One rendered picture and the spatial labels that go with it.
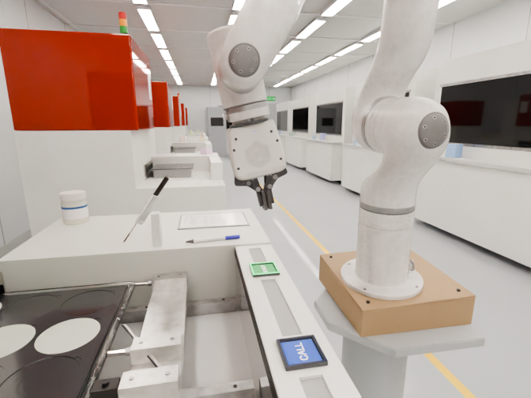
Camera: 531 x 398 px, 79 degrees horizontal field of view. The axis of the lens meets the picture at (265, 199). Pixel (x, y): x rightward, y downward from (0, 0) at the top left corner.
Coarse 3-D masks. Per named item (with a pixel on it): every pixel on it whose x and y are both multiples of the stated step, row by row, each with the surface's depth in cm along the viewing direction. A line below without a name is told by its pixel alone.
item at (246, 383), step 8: (224, 384) 53; (232, 384) 53; (240, 384) 53; (248, 384) 53; (184, 392) 51; (192, 392) 51; (200, 392) 51; (208, 392) 51; (216, 392) 51; (224, 392) 51; (232, 392) 51; (240, 392) 52; (248, 392) 52
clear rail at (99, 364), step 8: (128, 288) 73; (128, 296) 69; (120, 312) 63; (120, 320) 62; (112, 336) 56; (104, 344) 54; (104, 352) 52; (96, 360) 51; (104, 360) 51; (96, 368) 49; (96, 376) 48; (88, 384) 46; (88, 392) 45
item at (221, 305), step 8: (192, 304) 76; (200, 304) 76; (208, 304) 76; (216, 304) 77; (224, 304) 77; (232, 304) 78; (128, 312) 73; (136, 312) 73; (144, 312) 74; (192, 312) 76; (200, 312) 76; (208, 312) 77; (216, 312) 77; (224, 312) 78; (128, 320) 73; (136, 320) 74; (144, 320) 74
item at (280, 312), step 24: (240, 264) 72; (264, 288) 62; (288, 288) 61; (264, 312) 53; (288, 312) 54; (264, 336) 47; (288, 336) 47; (336, 360) 42; (288, 384) 39; (312, 384) 39; (336, 384) 39
